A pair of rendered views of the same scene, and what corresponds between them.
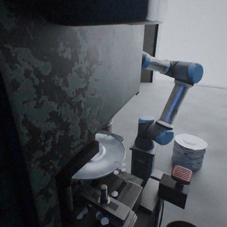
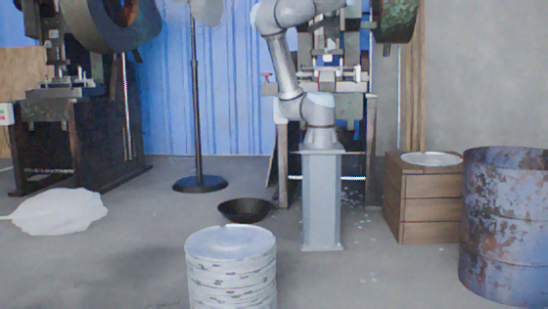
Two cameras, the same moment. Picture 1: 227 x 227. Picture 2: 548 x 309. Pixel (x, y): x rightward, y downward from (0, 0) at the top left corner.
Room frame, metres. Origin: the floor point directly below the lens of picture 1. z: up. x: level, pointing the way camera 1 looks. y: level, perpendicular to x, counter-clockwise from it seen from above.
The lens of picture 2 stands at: (2.69, -1.17, 0.80)
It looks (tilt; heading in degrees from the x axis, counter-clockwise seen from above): 11 degrees down; 157
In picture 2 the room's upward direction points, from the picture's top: 1 degrees counter-clockwise
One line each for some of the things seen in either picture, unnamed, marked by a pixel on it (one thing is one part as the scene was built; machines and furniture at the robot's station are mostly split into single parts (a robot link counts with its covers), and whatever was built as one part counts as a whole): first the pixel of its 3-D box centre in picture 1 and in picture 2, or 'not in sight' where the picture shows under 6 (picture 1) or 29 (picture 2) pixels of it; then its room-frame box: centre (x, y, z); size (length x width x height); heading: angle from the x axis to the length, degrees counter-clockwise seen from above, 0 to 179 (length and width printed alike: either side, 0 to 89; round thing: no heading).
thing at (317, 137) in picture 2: (145, 138); (321, 134); (1.08, -0.25, 0.50); 0.15 x 0.15 x 0.10
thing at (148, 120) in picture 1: (146, 125); (319, 108); (1.07, -0.26, 0.62); 0.13 x 0.12 x 0.14; 29
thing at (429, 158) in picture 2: not in sight; (431, 158); (1.18, 0.30, 0.35); 0.29 x 0.29 x 0.01
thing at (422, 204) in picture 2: not in sight; (429, 194); (1.18, 0.30, 0.18); 0.40 x 0.38 x 0.35; 154
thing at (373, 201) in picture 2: not in sight; (370, 120); (0.45, 0.46, 0.45); 0.92 x 0.12 x 0.90; 148
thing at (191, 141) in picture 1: (190, 140); (230, 241); (1.44, -0.79, 0.25); 0.29 x 0.29 x 0.01
